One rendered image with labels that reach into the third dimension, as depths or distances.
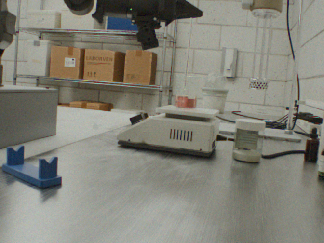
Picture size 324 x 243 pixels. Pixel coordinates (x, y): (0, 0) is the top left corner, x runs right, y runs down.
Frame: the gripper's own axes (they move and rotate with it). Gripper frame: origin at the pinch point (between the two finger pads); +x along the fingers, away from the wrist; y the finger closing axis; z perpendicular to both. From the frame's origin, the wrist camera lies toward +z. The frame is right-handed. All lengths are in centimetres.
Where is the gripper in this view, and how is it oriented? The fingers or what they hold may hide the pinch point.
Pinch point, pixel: (185, 12)
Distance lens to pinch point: 74.6
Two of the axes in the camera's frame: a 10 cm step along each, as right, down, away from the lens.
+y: 1.5, 1.3, -9.8
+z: -1.0, 9.9, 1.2
